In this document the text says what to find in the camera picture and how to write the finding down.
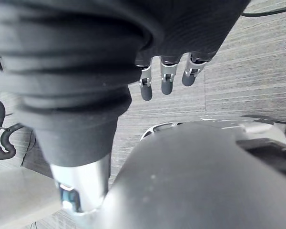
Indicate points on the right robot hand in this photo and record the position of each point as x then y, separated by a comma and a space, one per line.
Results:
69, 71

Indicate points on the silver robot leg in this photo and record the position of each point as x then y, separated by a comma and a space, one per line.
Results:
193, 176

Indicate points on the white cabinet panel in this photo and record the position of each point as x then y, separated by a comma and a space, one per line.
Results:
19, 198

